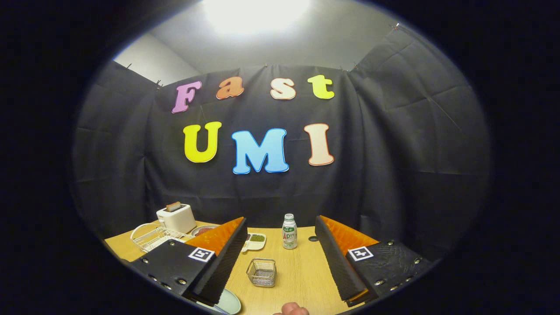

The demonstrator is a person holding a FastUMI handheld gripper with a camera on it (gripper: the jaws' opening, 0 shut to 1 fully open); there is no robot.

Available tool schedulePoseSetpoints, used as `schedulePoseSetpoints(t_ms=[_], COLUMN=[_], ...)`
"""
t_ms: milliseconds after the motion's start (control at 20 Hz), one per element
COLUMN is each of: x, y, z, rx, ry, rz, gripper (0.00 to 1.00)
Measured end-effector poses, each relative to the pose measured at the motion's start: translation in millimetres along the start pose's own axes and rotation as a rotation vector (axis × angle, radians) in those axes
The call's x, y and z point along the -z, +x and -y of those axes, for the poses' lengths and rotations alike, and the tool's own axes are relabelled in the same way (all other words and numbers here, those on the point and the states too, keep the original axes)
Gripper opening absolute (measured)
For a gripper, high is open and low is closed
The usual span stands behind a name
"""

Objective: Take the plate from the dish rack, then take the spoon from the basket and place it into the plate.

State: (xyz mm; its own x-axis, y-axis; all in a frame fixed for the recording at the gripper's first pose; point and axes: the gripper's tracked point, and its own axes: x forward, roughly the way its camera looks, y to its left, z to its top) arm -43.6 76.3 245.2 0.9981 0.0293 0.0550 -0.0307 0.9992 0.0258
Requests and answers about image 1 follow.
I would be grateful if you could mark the black backdrop cloth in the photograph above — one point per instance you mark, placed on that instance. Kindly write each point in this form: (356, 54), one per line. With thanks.
(393, 175)

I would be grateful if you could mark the white toaster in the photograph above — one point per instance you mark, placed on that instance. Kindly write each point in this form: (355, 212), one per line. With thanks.
(177, 218)

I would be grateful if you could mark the pale green plate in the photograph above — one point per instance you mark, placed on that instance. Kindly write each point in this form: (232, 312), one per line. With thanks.
(229, 302)

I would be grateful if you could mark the brown bread slice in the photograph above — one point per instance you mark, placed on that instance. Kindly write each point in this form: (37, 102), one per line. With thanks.
(173, 206)

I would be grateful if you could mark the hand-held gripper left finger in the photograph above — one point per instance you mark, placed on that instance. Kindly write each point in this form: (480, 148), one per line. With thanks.
(227, 258)

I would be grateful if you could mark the pile of green beans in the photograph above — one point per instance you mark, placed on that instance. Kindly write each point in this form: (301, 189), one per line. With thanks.
(257, 238)

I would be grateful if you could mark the beige round plate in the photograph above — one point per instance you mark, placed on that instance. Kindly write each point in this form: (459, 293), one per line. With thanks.
(213, 227)

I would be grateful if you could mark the white drink bottle green label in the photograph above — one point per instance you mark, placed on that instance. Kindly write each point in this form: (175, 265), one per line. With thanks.
(289, 234)

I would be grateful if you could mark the red meat piece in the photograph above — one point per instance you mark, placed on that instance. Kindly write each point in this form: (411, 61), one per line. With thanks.
(204, 230)

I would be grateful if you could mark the white divided tray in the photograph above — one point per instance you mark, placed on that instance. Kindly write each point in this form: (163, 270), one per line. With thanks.
(256, 246)

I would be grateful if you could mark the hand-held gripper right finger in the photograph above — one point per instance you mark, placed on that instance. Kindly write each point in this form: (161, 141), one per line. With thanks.
(337, 262)

